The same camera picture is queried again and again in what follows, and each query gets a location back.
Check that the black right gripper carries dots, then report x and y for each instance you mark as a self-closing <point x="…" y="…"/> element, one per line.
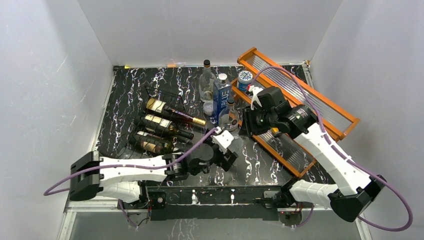
<point x="248" y="126"/>

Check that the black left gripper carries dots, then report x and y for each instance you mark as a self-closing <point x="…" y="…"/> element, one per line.
<point x="224" y="163"/>

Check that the clear round glass bottle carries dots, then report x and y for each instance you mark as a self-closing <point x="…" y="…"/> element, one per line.
<point x="229" y="118"/>

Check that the blue square glass bottle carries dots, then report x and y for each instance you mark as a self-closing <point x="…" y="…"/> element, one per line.
<point x="221" y="93"/>

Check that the green bottle with black capsule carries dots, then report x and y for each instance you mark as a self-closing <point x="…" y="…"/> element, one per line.
<point x="161" y="126"/>

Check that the clear bottle with orange label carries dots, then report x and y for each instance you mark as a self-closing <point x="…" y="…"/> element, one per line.
<point x="238" y="141"/>

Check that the dark green wine bottle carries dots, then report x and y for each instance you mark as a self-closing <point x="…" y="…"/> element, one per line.
<point x="152" y="143"/>

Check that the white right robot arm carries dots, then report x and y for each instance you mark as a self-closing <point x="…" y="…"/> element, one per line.
<point x="353" y="190"/>

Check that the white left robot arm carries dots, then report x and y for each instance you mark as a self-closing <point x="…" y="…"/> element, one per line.
<point x="95" y="175"/>

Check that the orange framed glass shelf rack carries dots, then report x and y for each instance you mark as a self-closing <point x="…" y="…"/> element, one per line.
<point x="337" y="122"/>

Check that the tall clear bottle black cap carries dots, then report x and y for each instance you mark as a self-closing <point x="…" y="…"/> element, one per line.
<point x="206" y="82"/>

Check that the brown bottle with gold cap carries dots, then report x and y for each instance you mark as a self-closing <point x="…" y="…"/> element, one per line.
<point x="169" y="112"/>

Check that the yellow eraser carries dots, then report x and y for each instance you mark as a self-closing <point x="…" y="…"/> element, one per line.
<point x="275" y="131"/>

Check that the blue white round tin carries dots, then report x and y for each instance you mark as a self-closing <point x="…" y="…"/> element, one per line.
<point x="244" y="79"/>

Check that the clear jar of paper clips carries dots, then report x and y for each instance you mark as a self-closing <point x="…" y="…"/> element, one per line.
<point x="208" y="108"/>

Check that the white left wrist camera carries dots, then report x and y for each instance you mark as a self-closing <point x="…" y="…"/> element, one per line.
<point x="223" y="140"/>

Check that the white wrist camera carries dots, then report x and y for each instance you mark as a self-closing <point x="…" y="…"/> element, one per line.
<point x="223" y="140"/>
<point x="255" y="102"/>

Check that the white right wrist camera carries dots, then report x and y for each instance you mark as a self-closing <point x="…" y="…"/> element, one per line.
<point x="255" y="102"/>

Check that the black aluminium base frame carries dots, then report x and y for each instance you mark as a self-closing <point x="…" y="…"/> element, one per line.
<point x="216" y="202"/>

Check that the black wire wine rack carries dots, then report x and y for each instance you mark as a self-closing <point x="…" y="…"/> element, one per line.
<point x="122" y="117"/>

